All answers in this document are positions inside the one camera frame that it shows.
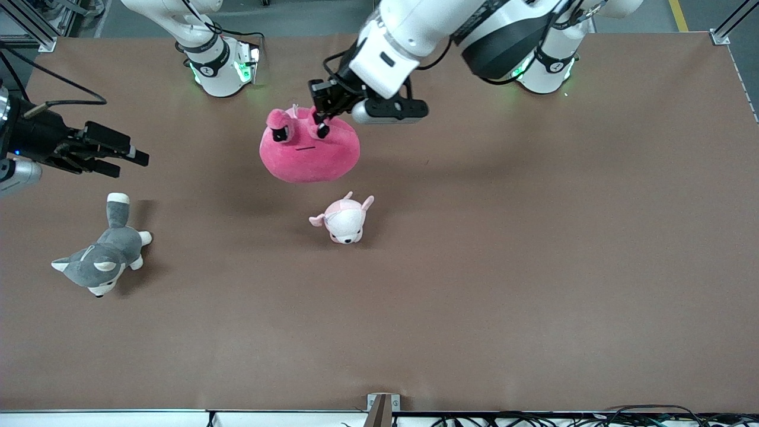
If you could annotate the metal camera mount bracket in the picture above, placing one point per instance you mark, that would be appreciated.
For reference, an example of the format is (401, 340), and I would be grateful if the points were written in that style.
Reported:
(382, 415)

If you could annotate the grey husky plush toy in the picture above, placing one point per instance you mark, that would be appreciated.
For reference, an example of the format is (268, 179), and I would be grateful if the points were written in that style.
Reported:
(112, 249)

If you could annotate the round pink plush toy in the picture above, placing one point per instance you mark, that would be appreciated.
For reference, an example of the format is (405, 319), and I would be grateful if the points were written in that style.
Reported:
(308, 160)

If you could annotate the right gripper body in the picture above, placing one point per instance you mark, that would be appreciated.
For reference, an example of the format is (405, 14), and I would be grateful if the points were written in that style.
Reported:
(40, 137)

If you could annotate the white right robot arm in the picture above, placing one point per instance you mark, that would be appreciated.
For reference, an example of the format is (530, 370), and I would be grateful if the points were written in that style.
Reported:
(219, 77)

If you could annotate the pale pink plush dog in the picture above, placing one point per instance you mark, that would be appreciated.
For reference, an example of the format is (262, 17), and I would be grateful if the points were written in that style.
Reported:
(347, 225)

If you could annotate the aluminium frame profile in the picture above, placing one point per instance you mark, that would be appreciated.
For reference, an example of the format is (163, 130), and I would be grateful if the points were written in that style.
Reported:
(41, 38)
(719, 37)

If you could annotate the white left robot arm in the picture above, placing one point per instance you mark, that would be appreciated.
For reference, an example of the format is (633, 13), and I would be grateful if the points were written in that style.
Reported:
(427, 24)

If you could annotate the brown paper table cover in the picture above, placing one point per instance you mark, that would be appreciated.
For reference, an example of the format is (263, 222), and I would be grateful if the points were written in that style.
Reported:
(415, 308)

